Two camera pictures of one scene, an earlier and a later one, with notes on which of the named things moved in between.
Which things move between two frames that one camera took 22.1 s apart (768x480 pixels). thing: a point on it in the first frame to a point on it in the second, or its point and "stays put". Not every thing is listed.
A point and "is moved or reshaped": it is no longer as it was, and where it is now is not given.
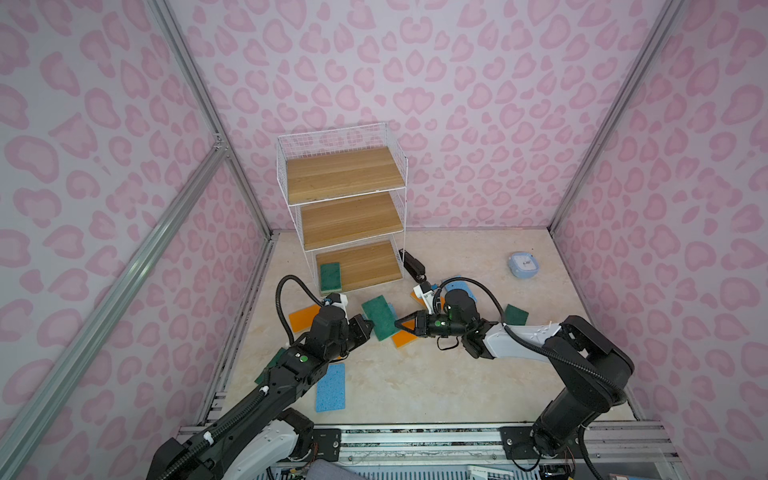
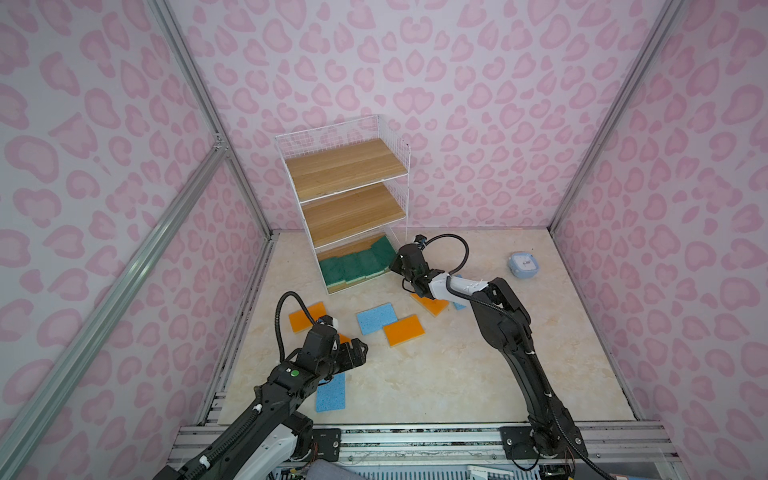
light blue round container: [523, 265] stays put
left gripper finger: [366, 334] to [346, 367]
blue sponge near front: [331, 390] stays put
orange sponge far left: [302, 320] stays put
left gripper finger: [359, 328] to [355, 351]
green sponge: [379, 313] to [371, 265]
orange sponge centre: [403, 337] stays put
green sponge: [515, 316] is moved or reshaped
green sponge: [330, 279] is moved or reshaped
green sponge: [271, 364] to [355, 265]
